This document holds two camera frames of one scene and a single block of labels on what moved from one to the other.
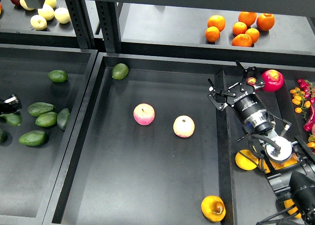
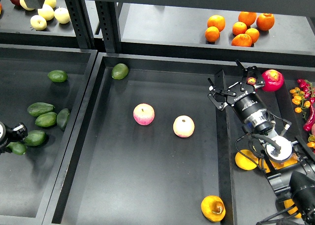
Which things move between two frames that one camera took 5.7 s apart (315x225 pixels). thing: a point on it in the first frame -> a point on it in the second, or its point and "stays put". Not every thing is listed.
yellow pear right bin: [244, 164] stays put
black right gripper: [243, 96] stays put
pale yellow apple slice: [24, 4] stays put
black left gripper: [5, 106] -> [8, 136]
